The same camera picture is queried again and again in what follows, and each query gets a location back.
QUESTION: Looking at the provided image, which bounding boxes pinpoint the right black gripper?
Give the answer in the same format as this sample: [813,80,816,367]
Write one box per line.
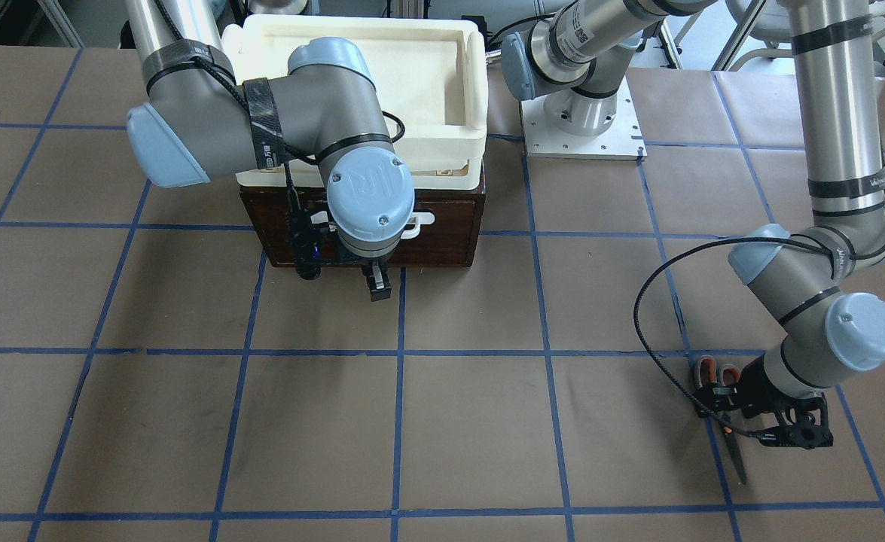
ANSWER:
[337,239,394,302]

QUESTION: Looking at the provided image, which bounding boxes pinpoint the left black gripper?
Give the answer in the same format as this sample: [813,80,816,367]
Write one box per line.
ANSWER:
[735,358,834,449]

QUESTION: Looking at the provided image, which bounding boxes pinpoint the wooden drawer with white handle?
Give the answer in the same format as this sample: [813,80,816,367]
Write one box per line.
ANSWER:
[240,187,487,267]

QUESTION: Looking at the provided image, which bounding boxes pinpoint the orange handled black scissors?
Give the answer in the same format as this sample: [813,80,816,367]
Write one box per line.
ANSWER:
[693,355,748,485]

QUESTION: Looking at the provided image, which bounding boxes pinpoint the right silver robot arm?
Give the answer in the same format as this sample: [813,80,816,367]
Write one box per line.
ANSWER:
[126,1,416,300]

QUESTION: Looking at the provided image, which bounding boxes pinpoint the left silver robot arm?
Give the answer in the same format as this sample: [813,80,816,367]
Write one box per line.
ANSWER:
[500,1,885,449]

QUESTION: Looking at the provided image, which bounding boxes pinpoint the dark brown wooden cabinet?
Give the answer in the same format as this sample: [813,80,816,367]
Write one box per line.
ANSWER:
[239,167,487,270]

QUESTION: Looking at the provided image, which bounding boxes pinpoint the cream plastic storage box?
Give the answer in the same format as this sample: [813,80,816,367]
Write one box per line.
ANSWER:
[221,14,488,190]

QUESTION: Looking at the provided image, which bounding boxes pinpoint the brown paper table mat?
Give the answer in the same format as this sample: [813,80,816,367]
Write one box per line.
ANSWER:
[0,46,885,541]

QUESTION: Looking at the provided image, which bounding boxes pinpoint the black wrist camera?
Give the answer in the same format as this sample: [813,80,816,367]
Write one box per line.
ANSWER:
[286,189,321,281]

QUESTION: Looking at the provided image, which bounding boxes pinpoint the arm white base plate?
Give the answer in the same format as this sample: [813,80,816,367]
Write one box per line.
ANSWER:
[520,80,648,160]

